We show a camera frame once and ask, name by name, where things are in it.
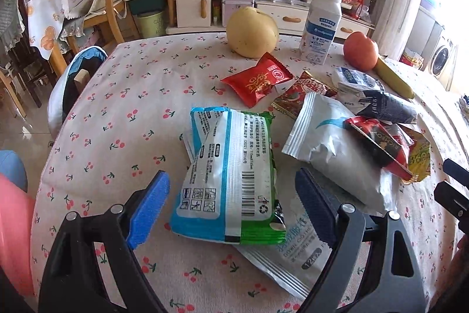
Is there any yellow pear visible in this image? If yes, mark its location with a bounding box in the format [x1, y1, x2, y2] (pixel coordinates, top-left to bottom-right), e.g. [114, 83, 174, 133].
[226, 6, 279, 58]

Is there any orange print table cover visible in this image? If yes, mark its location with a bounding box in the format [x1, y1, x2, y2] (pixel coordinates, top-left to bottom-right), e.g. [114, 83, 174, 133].
[27, 0, 67, 60]

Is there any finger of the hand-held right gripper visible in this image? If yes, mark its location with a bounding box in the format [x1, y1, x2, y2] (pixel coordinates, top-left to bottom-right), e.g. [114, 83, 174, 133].
[433, 181, 469, 226]
[443, 158, 469, 186]

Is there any cherry print tablecloth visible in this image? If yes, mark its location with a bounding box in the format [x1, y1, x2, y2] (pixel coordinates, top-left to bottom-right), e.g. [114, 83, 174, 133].
[29, 32, 469, 313]

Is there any black white crumpled packet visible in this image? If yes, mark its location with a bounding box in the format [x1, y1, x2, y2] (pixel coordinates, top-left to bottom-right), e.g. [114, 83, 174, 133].
[337, 82, 418, 125]

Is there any white wipes packet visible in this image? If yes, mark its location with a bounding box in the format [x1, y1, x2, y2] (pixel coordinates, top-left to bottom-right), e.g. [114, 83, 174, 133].
[234, 201, 335, 302]

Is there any blue stool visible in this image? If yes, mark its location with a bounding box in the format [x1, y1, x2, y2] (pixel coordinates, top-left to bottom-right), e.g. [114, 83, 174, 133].
[0, 150, 28, 191]

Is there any red black wrapper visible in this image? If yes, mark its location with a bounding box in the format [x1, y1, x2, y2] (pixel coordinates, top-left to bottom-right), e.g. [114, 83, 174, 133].
[344, 116, 424, 180]

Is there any red snack packet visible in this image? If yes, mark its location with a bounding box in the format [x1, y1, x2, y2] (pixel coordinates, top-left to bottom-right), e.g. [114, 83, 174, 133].
[220, 52, 294, 109]

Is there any red apple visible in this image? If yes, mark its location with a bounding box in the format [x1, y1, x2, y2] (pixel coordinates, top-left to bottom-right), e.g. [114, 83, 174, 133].
[343, 31, 379, 71]

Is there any blue green snack packet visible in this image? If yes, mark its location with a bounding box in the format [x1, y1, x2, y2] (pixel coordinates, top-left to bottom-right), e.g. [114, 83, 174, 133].
[171, 106, 287, 246]

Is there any white television cabinet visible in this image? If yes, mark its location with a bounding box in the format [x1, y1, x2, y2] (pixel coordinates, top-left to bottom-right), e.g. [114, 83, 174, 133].
[161, 0, 374, 40]

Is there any white blue crumpled packet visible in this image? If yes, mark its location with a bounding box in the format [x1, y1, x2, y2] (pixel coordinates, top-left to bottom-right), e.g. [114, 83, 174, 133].
[333, 67, 385, 94]

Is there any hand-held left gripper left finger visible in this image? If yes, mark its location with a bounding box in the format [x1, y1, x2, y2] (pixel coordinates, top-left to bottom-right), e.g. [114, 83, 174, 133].
[38, 170, 171, 313]

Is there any white washing machine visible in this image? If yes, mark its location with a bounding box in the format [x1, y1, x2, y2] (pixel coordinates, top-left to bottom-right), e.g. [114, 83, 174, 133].
[427, 36, 458, 79]

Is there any white milk bottle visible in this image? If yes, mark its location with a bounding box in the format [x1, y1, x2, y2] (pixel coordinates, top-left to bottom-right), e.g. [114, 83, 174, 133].
[298, 0, 344, 65]

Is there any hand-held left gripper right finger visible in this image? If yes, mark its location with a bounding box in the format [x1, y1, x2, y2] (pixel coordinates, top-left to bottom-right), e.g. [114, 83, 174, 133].
[295, 167, 436, 313]

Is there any yellow wrapper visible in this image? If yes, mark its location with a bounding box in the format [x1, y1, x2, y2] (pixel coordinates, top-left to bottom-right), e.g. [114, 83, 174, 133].
[401, 126, 432, 183]

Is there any dark green storage box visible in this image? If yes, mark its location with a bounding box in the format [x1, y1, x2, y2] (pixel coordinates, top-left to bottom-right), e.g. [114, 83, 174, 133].
[128, 0, 165, 15]

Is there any yellow banana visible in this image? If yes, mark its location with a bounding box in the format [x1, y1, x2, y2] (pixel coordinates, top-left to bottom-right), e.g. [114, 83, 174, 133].
[374, 56, 415, 100]

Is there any pink plastic bucket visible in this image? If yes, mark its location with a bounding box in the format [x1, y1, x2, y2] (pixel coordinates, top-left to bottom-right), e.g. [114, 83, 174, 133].
[0, 174, 37, 299]

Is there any pale green wastebasket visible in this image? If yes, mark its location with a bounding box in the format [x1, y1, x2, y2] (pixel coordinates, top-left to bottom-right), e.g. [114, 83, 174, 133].
[135, 10, 165, 38]

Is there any silver white pouch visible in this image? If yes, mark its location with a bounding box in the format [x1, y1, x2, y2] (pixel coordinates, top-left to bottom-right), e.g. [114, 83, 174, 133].
[281, 92, 398, 214]

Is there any red patterned candy wrapper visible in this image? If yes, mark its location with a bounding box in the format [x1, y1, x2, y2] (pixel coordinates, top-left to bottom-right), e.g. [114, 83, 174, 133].
[271, 71, 338, 121]

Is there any pink storage box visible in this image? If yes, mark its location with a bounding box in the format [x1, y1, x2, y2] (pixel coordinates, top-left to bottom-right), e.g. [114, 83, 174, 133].
[220, 0, 254, 27]

